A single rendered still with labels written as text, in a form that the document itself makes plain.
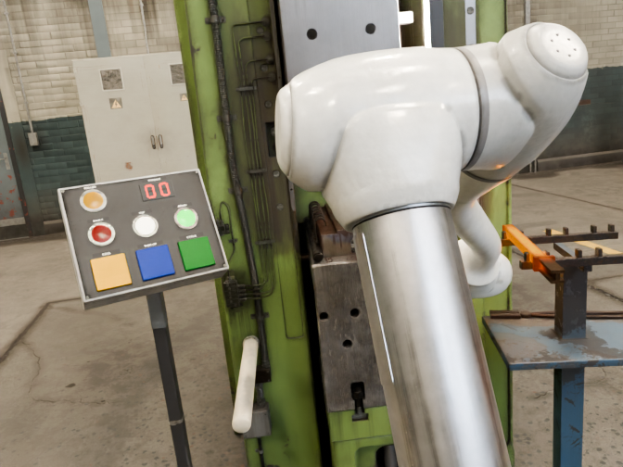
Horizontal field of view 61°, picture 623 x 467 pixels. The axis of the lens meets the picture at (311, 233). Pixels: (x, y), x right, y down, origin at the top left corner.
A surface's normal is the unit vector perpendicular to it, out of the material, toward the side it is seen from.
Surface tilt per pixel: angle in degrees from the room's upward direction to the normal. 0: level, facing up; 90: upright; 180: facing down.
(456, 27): 90
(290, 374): 90
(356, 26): 90
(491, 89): 74
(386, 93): 68
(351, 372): 90
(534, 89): 107
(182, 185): 60
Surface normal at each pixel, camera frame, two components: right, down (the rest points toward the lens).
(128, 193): 0.36, -0.34
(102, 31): 0.19, 0.21
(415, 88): 0.15, -0.17
